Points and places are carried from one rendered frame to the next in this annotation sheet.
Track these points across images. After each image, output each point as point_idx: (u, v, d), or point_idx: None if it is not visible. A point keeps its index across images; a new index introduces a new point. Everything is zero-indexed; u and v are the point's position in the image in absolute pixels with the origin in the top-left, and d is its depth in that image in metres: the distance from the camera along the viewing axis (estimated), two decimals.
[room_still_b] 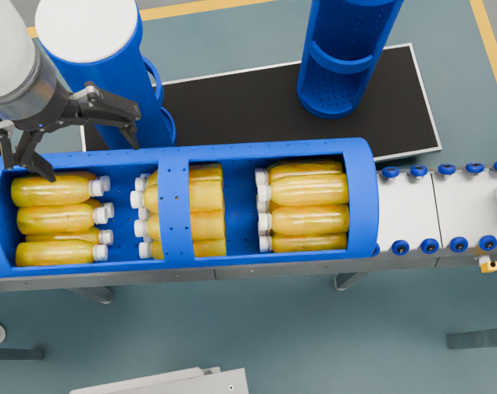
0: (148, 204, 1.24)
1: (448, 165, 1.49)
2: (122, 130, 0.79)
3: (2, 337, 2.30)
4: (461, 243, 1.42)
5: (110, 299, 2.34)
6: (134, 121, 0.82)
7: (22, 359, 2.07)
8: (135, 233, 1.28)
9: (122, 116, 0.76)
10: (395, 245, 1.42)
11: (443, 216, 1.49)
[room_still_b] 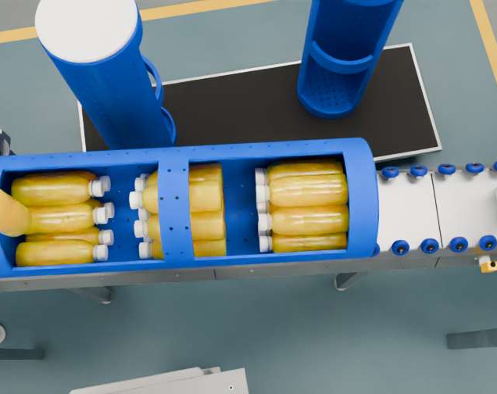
0: (147, 205, 1.25)
1: (448, 165, 1.49)
2: None
3: (2, 337, 2.30)
4: (461, 243, 1.42)
5: (110, 299, 2.34)
6: None
7: (22, 359, 2.07)
8: (135, 234, 1.28)
9: None
10: (395, 245, 1.42)
11: (443, 216, 1.49)
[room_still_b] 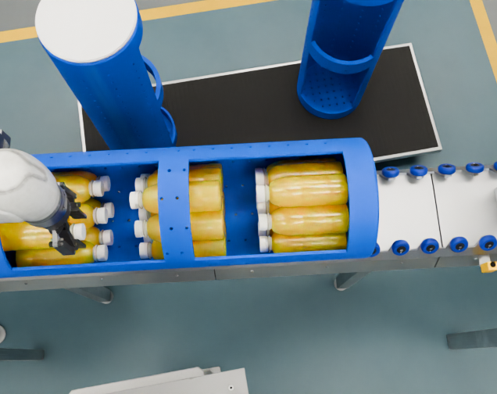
0: (147, 205, 1.25)
1: (448, 165, 1.49)
2: None
3: (2, 337, 2.30)
4: (461, 243, 1.42)
5: (110, 299, 2.34)
6: (76, 249, 1.23)
7: (22, 359, 2.07)
8: (135, 234, 1.28)
9: None
10: (395, 245, 1.42)
11: (443, 216, 1.49)
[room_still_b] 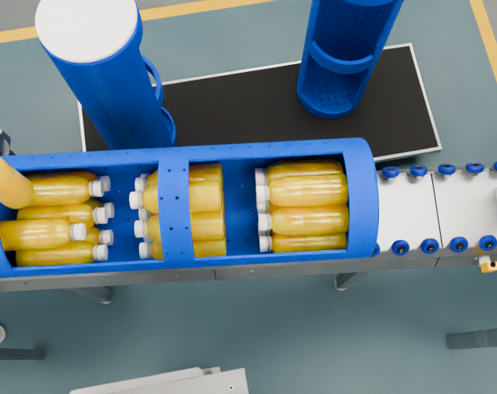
0: (147, 205, 1.25)
1: (448, 165, 1.49)
2: None
3: (2, 337, 2.30)
4: (461, 243, 1.42)
5: (110, 299, 2.34)
6: None
7: (22, 359, 2.07)
8: (135, 234, 1.28)
9: None
10: (395, 245, 1.42)
11: (443, 216, 1.49)
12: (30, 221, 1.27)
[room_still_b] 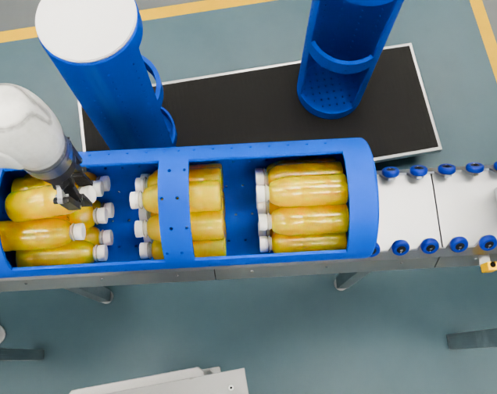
0: (147, 205, 1.25)
1: (448, 165, 1.49)
2: None
3: (2, 337, 2.30)
4: (461, 243, 1.42)
5: (110, 299, 2.34)
6: (82, 205, 1.16)
7: (22, 359, 2.07)
8: (135, 234, 1.28)
9: None
10: (395, 245, 1.42)
11: (443, 216, 1.49)
12: (30, 221, 1.27)
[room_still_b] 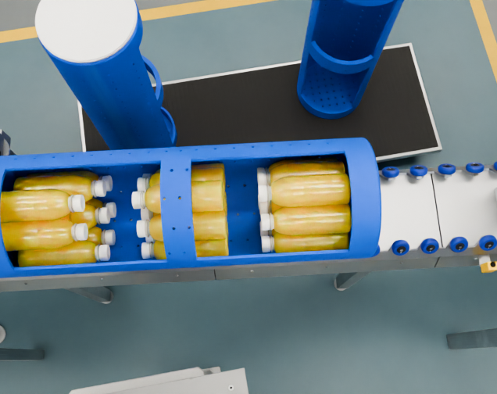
0: (149, 205, 1.25)
1: (448, 165, 1.49)
2: None
3: (2, 337, 2.30)
4: (461, 243, 1.42)
5: (110, 299, 2.34)
6: None
7: (22, 359, 2.07)
8: (137, 234, 1.28)
9: None
10: (395, 245, 1.42)
11: (443, 216, 1.49)
12: (32, 221, 1.27)
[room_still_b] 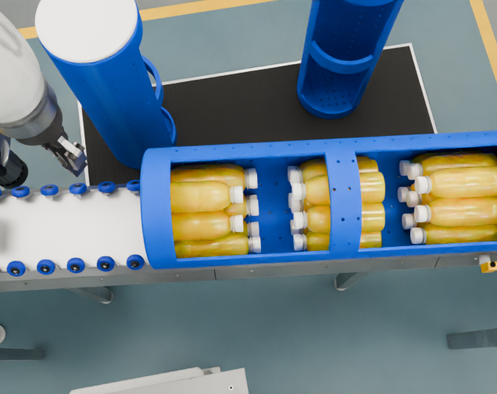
0: (312, 196, 1.25)
1: None
2: (62, 162, 0.90)
3: (2, 337, 2.30)
4: None
5: (110, 299, 2.34)
6: None
7: (22, 359, 2.07)
8: (296, 225, 1.28)
9: (69, 162, 0.86)
10: None
11: None
12: (191, 213, 1.28)
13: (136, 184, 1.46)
